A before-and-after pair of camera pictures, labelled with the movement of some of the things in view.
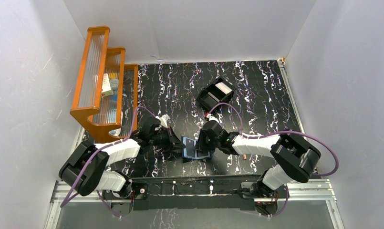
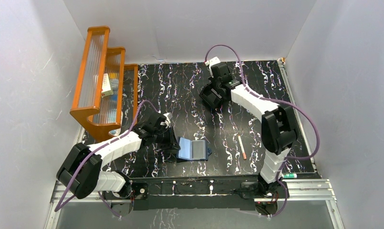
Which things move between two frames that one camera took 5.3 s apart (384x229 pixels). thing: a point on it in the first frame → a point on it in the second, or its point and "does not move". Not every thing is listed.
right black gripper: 200,144 → 212,80
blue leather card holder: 191,151 does not move
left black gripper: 169,139 does not move
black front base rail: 206,193 does not move
